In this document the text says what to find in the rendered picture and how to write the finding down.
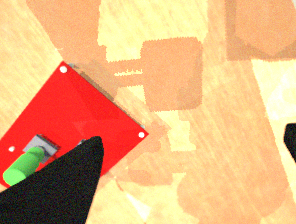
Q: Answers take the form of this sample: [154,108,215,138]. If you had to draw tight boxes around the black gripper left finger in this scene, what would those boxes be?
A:
[0,136,104,224]

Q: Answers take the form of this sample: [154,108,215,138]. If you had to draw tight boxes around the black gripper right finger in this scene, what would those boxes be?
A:
[283,123,296,163]

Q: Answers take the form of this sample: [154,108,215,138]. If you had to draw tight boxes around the red circuit board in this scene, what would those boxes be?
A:
[0,61,149,188]

